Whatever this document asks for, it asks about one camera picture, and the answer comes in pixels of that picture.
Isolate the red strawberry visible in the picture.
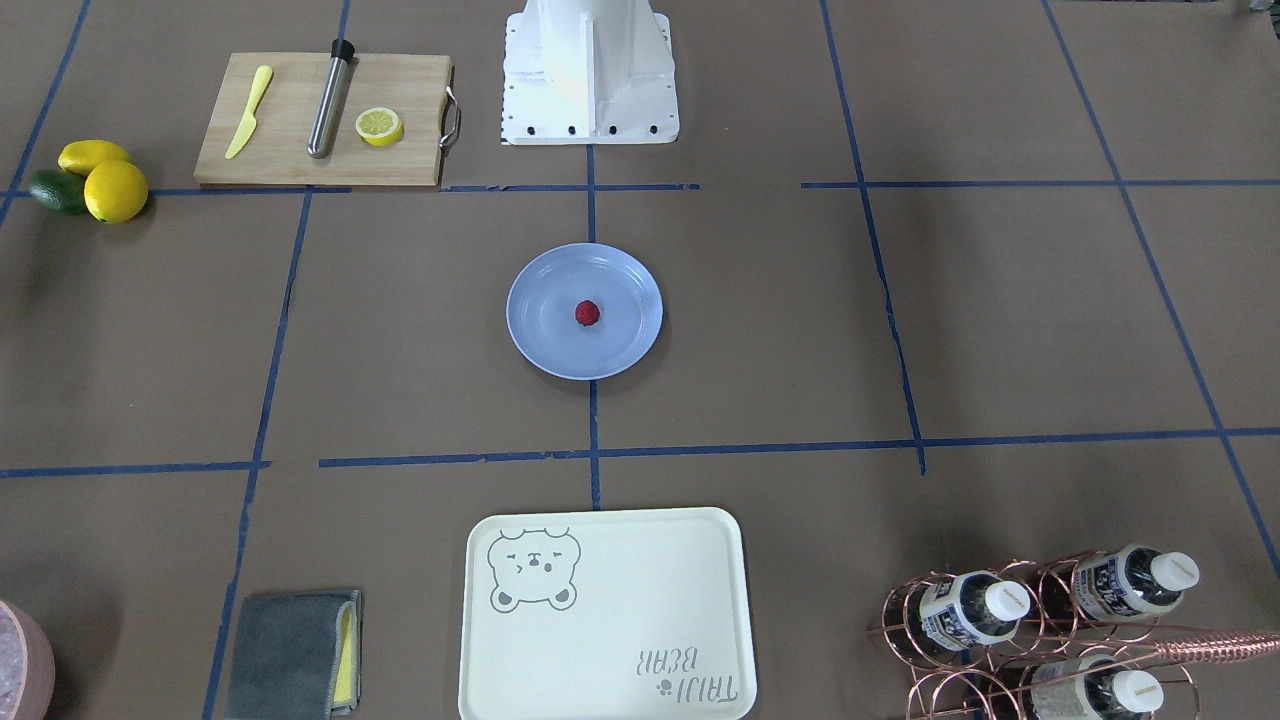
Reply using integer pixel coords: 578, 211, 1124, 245
573, 299, 602, 327

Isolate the blue plate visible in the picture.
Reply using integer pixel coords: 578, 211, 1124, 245
506, 243, 664, 380

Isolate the cream bear tray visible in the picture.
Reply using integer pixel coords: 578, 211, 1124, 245
458, 507, 758, 719

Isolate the wooden cutting board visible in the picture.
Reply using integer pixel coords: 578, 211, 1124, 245
193, 53, 454, 188

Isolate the half lemon slice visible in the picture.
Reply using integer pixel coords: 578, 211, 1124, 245
355, 108, 404, 147

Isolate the steel knife sharpener rod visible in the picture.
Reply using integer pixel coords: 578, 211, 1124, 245
306, 38, 355, 159

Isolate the grey folded cloth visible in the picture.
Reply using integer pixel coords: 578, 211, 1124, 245
223, 588, 364, 719

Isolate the yellow plastic knife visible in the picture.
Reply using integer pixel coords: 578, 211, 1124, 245
224, 65, 274, 160

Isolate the yellow lemon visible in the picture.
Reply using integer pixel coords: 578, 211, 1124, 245
84, 160, 150, 224
58, 138, 131, 178

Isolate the green lime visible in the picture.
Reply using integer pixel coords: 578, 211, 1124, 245
27, 169, 88, 215

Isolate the pink bowl of ice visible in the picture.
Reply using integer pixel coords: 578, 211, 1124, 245
1, 601, 56, 719

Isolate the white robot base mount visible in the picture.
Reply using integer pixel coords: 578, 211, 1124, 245
500, 1, 681, 146

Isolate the copper wire bottle rack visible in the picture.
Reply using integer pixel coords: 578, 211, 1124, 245
869, 544, 1277, 719

